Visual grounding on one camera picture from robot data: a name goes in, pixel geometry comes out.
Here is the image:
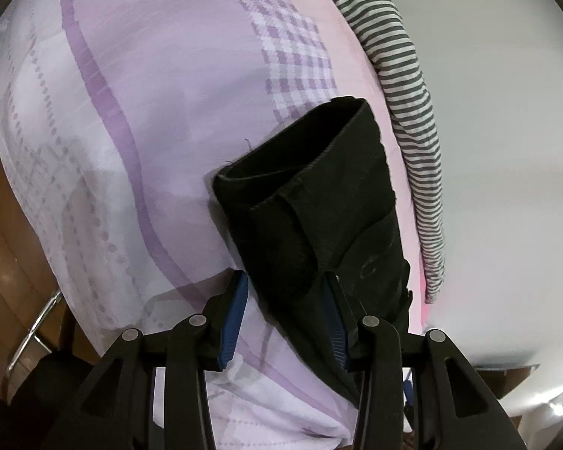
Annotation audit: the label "grey white striped blanket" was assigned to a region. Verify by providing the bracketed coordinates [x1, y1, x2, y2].
[323, 0, 446, 305]

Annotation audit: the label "black pants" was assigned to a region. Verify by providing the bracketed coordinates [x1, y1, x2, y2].
[211, 96, 414, 408]

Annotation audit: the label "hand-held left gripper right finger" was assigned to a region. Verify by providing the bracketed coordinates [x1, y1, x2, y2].
[321, 272, 528, 450]

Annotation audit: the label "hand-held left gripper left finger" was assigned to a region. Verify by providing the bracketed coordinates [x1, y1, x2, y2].
[63, 269, 250, 450]

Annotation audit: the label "metal chair leg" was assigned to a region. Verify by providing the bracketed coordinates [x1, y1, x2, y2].
[7, 287, 63, 377]

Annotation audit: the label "pink purple bed sheet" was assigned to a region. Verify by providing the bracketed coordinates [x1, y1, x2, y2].
[0, 0, 430, 446]

